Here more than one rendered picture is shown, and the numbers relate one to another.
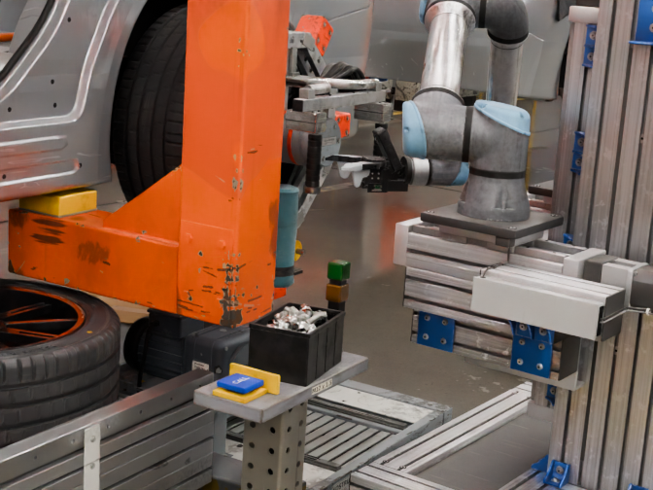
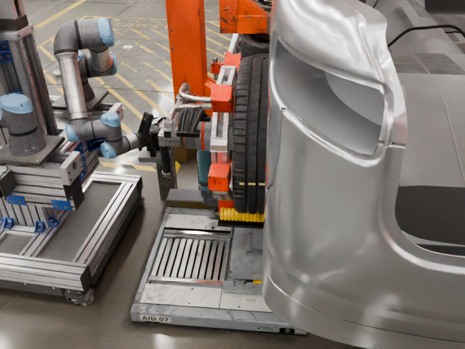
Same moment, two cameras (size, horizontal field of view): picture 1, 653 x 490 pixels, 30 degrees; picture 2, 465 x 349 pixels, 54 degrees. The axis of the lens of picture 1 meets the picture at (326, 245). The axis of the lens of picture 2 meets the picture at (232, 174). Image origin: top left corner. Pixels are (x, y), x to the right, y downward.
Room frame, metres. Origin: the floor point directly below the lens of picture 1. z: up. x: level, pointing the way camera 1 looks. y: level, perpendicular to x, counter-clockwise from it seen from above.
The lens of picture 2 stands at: (4.83, -0.53, 1.84)
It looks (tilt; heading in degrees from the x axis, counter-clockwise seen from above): 35 degrees down; 156
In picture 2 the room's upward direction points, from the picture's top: 1 degrees counter-clockwise
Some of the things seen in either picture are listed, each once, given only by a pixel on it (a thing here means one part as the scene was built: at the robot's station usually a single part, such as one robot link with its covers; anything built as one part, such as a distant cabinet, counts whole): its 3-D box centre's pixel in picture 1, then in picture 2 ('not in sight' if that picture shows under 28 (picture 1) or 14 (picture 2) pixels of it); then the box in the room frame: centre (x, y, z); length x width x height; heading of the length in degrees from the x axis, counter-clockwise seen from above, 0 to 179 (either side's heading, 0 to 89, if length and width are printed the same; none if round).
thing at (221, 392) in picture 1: (240, 391); not in sight; (2.33, 0.16, 0.46); 0.08 x 0.08 x 0.01; 60
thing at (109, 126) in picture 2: not in sight; (107, 127); (3.06, -0.30, 0.91); 0.11 x 0.08 x 0.11; 82
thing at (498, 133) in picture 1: (497, 134); (74, 66); (2.51, -0.34, 0.98); 0.13 x 0.12 x 0.14; 82
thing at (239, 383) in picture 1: (240, 385); not in sight; (2.33, 0.16, 0.47); 0.07 x 0.07 x 0.02; 60
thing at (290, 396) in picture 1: (285, 379); (161, 140); (2.47, 0.07, 0.44); 0.43 x 0.17 x 0.03; 150
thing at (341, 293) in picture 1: (337, 292); not in sight; (2.65, -0.03, 0.59); 0.04 x 0.04 x 0.04; 60
